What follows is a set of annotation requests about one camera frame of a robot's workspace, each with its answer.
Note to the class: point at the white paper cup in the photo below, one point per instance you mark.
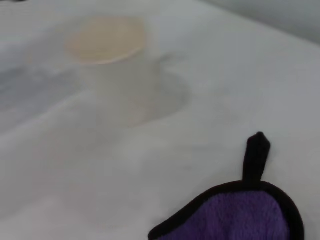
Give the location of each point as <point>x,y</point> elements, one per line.
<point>110,50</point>

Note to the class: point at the purple rag with black trim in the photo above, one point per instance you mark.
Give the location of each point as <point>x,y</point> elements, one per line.
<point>237,215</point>

